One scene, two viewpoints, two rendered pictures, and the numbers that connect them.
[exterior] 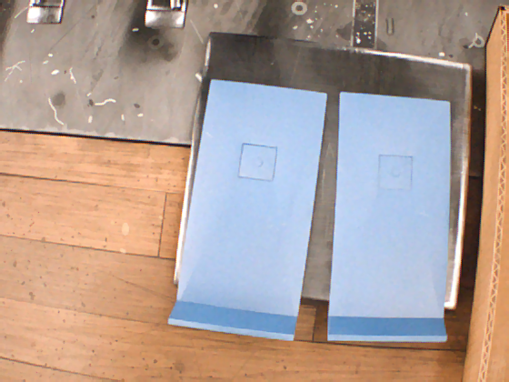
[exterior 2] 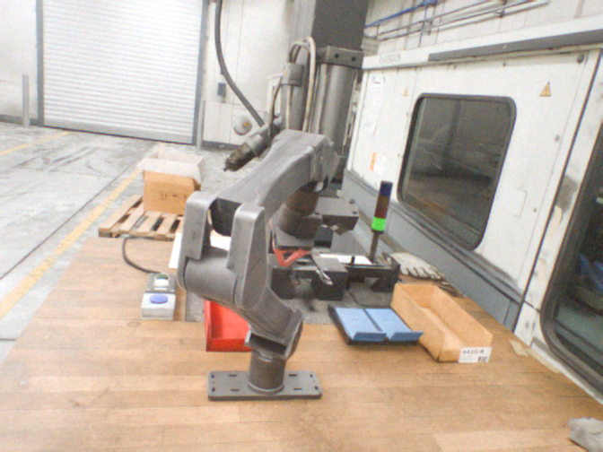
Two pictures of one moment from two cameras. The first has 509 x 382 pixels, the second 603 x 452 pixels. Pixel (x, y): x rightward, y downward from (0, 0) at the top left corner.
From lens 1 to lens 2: 84 cm
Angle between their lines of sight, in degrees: 60
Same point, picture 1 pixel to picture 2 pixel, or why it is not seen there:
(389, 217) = (390, 324)
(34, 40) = not seen: hidden behind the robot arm
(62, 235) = (310, 338)
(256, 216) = (361, 325)
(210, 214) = (350, 325)
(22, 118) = not seen: hidden behind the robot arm
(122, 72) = (308, 314)
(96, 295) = (327, 347)
